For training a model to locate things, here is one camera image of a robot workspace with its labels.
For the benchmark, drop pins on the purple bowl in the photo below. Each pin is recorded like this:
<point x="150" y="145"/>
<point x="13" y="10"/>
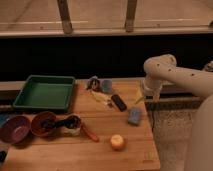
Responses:
<point x="15" y="129"/>

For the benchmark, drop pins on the black measuring spoon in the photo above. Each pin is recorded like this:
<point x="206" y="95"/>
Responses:
<point x="50" y="124"/>

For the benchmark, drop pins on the green plastic tray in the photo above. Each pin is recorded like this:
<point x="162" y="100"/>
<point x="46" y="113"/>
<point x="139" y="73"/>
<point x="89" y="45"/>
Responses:
<point x="45" y="93"/>

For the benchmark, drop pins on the yellow apple toy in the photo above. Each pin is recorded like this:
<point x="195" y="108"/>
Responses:
<point x="117" y="142"/>

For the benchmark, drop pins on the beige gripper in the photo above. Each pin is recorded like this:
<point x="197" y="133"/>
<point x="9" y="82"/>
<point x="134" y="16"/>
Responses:
<point x="150" y="87"/>

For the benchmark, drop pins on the brown bowl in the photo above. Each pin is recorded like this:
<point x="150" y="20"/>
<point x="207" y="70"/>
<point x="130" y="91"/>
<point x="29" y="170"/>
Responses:
<point x="39" y="124"/>

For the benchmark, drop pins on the blue sponge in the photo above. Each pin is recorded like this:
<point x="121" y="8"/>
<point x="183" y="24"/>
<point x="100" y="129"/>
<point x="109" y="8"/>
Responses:
<point x="134" y="116"/>

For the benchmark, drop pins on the wooden post left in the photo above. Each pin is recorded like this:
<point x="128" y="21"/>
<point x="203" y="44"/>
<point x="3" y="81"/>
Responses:
<point x="65" y="16"/>

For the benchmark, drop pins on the blue cup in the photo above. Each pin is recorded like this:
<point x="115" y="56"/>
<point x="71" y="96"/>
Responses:
<point x="106" y="86"/>

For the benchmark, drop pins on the wooden post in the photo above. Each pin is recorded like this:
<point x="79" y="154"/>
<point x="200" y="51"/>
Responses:
<point x="65" y="16"/>
<point x="130" y="15"/>

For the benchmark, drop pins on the white cup with dark inside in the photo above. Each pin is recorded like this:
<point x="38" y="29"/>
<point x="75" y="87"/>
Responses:
<point x="73" y="124"/>

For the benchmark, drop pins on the wooden post right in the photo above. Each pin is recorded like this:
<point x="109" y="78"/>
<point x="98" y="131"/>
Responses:
<point x="130" y="15"/>

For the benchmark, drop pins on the grey metallic cup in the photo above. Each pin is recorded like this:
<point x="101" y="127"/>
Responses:
<point x="93" y="84"/>

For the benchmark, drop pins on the blue object at left edge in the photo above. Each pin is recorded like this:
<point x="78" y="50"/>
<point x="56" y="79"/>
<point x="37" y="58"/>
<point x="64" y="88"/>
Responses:
<point x="3" y="118"/>

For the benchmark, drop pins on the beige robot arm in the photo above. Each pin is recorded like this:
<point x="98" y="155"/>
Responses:
<point x="199" y="156"/>

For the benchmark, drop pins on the black rectangular block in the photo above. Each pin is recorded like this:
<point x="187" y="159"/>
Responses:
<point x="118" y="102"/>

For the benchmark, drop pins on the orange carrot toy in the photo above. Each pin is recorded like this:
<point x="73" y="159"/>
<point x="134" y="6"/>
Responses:
<point x="89" y="133"/>

